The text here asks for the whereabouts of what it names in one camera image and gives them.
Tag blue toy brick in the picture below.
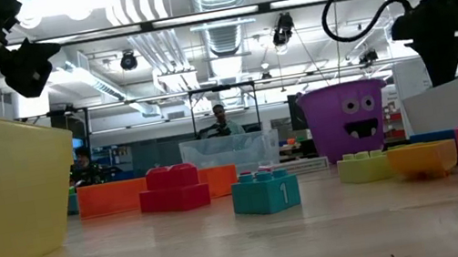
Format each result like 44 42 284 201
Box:
408 127 458 148

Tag yellow toy brick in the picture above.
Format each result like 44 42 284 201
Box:
384 136 458 187

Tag light green toy brick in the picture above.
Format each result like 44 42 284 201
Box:
335 147 395 189

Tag purple monster-face bucket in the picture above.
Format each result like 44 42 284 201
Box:
294 75 399 170

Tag clear plastic container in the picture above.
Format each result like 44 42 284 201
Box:
178 127 285 184

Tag light blue numbered brick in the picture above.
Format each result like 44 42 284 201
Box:
229 164 303 221

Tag white sign board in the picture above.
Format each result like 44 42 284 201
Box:
392 57 434 98

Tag black ceiling spotlight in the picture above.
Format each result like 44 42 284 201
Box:
269 11 298 48
357 47 382 70
117 48 140 73

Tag person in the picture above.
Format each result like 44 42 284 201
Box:
194 100 248 141
66 141 121 190

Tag orange flat foam shapes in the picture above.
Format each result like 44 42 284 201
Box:
76 176 152 221

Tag black monitor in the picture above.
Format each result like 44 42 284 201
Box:
287 92 310 132

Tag red two-stud toy brick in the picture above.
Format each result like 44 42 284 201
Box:
134 159 214 219

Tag orange rounded toy block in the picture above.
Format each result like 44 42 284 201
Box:
196 162 241 201

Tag small red toy brick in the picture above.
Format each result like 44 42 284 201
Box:
239 164 274 178

